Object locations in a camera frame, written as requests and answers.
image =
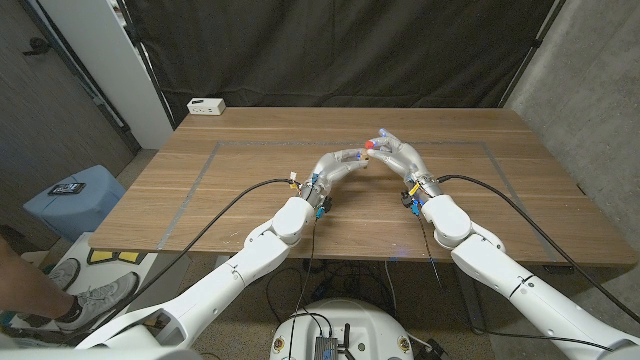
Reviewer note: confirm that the grey table leg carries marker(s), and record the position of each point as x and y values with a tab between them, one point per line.
475	310

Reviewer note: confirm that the white table leg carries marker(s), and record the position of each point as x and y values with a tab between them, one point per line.
222	260

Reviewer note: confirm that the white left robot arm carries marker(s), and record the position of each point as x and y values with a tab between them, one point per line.
235	280

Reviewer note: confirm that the black wall rail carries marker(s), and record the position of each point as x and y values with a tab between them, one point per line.
75	70

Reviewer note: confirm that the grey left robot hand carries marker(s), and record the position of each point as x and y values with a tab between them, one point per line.
332	167

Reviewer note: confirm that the white pillar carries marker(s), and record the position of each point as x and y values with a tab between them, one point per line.
110	60

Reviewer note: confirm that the white power strip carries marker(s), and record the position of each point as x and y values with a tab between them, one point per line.
206	106

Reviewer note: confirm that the wooden block with holes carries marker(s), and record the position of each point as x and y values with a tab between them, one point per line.
365	162

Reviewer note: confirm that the red-headed wooden screw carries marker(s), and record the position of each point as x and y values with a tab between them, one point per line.
369	144

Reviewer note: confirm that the black desk control panel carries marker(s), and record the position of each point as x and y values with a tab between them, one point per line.
555	270

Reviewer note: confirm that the grey sneaker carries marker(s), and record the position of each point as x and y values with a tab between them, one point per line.
64	274
107	295

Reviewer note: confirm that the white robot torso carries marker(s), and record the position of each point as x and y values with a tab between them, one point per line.
345	320

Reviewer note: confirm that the black backdrop stand pole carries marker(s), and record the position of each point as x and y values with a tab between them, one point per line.
145	65
535	45

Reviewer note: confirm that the blue stool with phone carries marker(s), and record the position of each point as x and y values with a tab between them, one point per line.
75	210

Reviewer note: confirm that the black backdrop curtain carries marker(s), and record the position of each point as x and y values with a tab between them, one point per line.
340	50

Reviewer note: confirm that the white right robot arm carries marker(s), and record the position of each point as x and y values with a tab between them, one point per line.
500	270

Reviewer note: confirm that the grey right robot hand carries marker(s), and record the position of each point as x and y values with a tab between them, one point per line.
406	157

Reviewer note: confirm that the black phone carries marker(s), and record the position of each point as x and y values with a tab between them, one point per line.
66	189

